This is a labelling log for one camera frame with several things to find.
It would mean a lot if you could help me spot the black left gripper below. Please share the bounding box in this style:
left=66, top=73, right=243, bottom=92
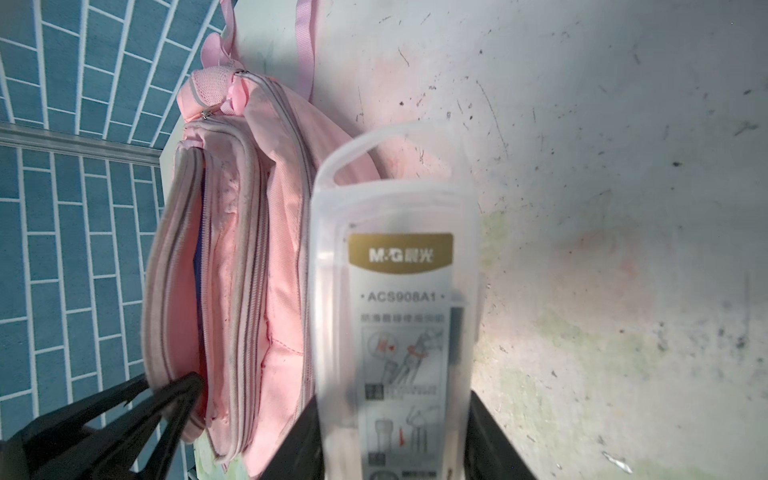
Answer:
left=1, top=372, right=204, bottom=479

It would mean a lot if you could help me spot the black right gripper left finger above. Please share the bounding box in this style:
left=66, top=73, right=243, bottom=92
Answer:
left=260, top=397, right=324, bottom=480

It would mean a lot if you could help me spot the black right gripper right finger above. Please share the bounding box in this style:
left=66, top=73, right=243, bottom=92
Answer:
left=464, top=391, right=536, bottom=480

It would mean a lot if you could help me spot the pink student backpack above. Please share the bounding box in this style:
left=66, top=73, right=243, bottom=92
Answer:
left=142, top=2, right=357, bottom=479

